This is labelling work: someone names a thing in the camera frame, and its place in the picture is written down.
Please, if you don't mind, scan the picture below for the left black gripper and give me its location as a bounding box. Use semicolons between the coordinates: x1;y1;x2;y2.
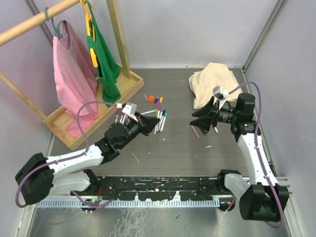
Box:
118;112;159;150

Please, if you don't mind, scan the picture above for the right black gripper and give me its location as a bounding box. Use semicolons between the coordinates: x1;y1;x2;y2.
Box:
190;96;239;132

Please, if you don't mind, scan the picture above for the pink pen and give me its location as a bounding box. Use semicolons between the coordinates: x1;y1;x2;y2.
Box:
191;125;200;138

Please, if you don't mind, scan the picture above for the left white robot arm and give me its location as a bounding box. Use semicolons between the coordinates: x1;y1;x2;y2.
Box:
15;113;160;207

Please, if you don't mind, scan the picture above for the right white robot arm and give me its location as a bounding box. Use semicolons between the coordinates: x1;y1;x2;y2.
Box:
190;93;289;222

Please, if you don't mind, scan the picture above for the teal cap marker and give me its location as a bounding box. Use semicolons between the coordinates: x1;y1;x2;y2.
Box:
159;112;167;132

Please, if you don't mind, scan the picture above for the beige cloth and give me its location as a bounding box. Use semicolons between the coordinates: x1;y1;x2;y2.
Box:
188;63;239;110

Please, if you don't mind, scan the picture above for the wooden clothes rack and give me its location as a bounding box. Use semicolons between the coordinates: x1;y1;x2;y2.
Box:
1;0;144;150

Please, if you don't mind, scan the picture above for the green shirt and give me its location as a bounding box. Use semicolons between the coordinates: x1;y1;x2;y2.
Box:
84;0;121;103

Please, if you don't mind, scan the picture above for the pink shirt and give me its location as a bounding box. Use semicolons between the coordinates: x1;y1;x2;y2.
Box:
53;20;98;130

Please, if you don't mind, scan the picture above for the yellow clothes hanger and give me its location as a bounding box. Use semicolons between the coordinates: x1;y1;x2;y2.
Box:
80;0;98;68

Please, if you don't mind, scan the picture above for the grey clothes hanger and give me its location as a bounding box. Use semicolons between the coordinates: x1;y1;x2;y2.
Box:
44;6;69;40

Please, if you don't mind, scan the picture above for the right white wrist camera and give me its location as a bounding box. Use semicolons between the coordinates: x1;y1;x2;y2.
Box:
213;86;229;109

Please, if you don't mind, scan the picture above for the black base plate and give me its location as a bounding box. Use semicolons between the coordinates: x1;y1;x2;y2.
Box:
77;176;233;201

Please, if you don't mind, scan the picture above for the slotted cable duct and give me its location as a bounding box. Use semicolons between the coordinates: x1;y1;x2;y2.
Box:
35;197;220;208

